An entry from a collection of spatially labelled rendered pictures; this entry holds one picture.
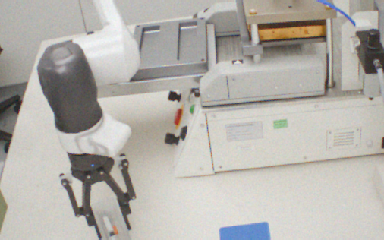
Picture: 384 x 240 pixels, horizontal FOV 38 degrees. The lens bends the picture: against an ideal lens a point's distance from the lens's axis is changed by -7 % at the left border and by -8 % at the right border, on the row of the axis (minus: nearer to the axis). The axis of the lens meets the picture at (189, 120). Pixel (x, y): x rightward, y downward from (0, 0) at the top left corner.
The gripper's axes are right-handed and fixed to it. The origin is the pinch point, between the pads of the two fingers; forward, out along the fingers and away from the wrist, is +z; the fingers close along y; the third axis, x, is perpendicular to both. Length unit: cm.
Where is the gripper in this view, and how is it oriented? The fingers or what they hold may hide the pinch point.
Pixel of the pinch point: (109, 219)
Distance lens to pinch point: 117.9
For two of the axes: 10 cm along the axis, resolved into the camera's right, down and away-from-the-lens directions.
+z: 1.3, 7.9, 6.0
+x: 3.4, 5.4, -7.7
